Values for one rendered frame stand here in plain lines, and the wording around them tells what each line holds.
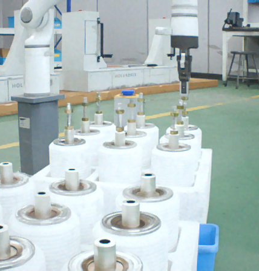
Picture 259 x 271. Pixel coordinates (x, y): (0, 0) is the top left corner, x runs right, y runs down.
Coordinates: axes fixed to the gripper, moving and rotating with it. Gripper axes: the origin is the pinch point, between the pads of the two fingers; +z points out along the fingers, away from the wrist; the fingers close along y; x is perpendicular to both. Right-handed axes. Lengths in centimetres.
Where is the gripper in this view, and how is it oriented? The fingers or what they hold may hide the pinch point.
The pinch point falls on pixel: (184, 88)
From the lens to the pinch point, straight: 116.2
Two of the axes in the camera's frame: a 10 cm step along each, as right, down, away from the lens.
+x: -9.8, -0.4, 2.2
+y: 2.2, -1.9, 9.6
